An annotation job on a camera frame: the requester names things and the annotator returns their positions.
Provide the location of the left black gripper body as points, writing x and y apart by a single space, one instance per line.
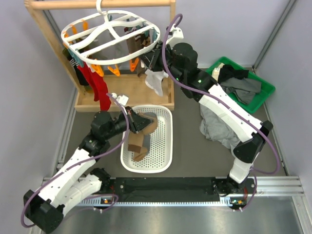
133 125

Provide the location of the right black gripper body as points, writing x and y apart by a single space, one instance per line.
157 63

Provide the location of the white oval clip hanger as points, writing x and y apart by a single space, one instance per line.
117 26

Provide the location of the tan ribbed sock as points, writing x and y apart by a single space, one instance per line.
151 126

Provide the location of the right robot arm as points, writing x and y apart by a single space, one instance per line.
180 63

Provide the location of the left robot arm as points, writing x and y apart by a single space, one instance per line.
48 205

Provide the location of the brown argyle sock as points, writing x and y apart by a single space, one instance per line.
138 42

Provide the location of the grey striped sock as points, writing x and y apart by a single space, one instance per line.
112 52

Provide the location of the white perforated plastic basket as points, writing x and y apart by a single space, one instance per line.
159 155

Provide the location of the red sock right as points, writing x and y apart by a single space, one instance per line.
100 91

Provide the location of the red sock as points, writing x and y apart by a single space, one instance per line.
100 91
90 77

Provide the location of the red sock left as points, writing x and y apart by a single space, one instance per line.
90 77

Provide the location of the black white striped sock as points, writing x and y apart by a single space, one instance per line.
80 76

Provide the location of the grey cloth on table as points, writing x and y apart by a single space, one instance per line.
215 129

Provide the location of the clothes pile in bin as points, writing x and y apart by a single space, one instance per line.
236 81

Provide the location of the olive striped sock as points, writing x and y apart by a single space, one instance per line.
67 54

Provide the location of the green plastic bin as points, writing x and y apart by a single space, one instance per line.
266 88

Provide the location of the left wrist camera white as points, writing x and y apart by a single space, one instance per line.
121 99

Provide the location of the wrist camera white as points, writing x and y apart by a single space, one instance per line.
121 99
176 37

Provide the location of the wooden drying rack frame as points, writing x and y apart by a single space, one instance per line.
131 85

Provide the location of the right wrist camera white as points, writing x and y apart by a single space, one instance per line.
176 37

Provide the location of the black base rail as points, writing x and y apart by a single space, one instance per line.
176 189

